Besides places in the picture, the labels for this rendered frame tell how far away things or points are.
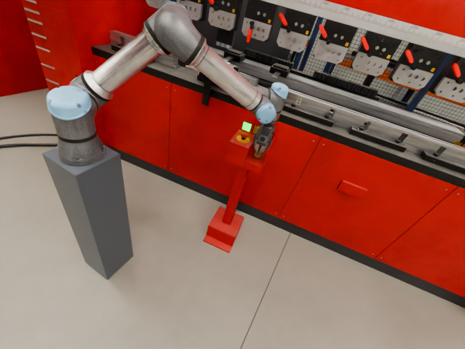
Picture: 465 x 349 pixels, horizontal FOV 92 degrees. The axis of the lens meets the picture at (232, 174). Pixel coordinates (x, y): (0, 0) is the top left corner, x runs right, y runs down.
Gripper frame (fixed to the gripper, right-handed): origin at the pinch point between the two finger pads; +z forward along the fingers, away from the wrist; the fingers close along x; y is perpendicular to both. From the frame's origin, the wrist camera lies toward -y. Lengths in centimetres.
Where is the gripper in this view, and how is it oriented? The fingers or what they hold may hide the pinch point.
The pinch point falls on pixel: (257, 152)
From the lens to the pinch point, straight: 118.4
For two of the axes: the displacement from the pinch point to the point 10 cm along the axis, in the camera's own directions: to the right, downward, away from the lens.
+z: -1.8, 7.0, 6.9
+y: 3.6, -6.1, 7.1
